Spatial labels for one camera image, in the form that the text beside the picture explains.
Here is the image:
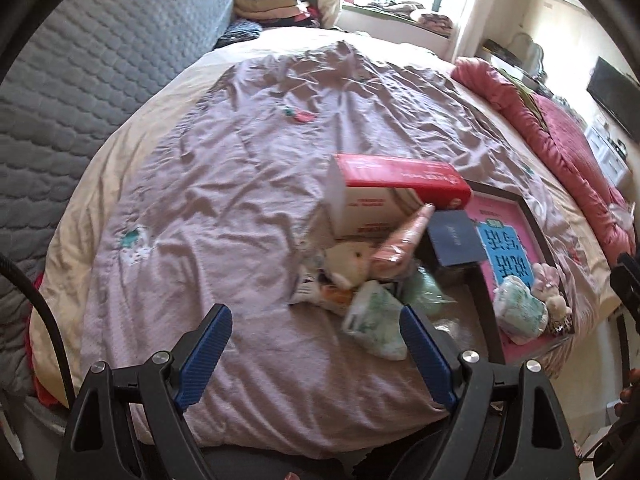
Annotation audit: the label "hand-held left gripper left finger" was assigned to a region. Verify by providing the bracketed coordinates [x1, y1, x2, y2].
[62, 303, 234, 480]

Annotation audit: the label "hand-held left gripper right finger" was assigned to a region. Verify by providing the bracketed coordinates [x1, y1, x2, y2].
[399, 304, 576, 480]

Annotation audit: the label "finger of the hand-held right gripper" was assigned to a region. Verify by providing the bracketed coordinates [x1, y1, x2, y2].
[609, 252, 640, 318]

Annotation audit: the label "mint green tissue packet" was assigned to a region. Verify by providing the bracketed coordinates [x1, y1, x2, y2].
[342, 280, 408, 361]

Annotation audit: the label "mint green soft pouch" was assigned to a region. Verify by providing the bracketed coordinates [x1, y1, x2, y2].
[400, 267, 456, 316]

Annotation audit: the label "cream plush with leopard part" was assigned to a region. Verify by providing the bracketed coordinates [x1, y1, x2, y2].
[545, 295, 573, 336]

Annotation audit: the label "pink plush flower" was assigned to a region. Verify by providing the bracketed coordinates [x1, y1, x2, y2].
[531, 265, 561, 301]

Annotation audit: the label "teal patterned tissue packet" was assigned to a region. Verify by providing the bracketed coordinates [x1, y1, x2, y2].
[492, 276, 548, 343]

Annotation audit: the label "orange tissue packet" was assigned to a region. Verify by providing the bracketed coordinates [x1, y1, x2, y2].
[320, 285, 366, 316]

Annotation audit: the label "pink striped packet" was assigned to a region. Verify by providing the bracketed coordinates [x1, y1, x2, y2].
[370, 202, 436, 278]

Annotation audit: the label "cream plush bear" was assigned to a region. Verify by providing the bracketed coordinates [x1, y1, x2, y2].
[324, 242, 375, 290]

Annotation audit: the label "black framed pink tray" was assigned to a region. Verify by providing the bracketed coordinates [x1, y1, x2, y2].
[420, 182, 571, 366]

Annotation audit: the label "white and purple packet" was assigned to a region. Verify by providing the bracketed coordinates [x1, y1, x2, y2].
[290, 255, 331, 306]

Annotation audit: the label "navy blue box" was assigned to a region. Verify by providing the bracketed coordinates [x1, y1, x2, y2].
[427, 210, 483, 268]

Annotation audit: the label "white cabinet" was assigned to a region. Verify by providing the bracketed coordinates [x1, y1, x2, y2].
[585, 120, 631, 186]

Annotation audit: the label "pink quilt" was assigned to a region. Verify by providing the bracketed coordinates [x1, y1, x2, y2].
[452, 57, 636, 266]

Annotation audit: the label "red cloth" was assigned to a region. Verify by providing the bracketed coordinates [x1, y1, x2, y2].
[32, 375, 66, 408]

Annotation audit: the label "lilac duvet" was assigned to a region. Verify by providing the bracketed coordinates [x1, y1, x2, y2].
[82, 40, 611, 461]

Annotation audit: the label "red and white carton box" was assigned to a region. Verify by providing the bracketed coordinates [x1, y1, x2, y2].
[327, 154, 473, 241]

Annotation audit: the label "black television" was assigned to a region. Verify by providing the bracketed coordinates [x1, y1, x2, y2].
[586, 56, 640, 138]

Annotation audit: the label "cream bed sheet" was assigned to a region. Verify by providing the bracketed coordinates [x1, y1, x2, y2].
[27, 25, 621, 396]

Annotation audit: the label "cluttered side table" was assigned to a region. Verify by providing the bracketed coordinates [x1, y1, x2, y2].
[475, 30, 551, 86]

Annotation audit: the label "grey quilted headboard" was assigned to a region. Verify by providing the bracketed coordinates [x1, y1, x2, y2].
[0, 0, 236, 396]

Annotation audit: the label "cream curtain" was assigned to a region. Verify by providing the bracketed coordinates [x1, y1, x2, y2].
[452, 0, 501, 61]

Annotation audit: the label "dark patterned cloth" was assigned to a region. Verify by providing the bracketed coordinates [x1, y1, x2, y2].
[215, 19, 263, 48]

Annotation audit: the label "clothes on window sill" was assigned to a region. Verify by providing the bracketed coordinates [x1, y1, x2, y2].
[370, 0, 453, 36]

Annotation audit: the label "stack of folded clothes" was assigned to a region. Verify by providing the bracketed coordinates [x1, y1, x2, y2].
[234, 0, 326, 28]

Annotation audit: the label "thick black cable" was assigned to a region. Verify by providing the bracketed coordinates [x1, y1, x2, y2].
[0, 252, 72, 411]

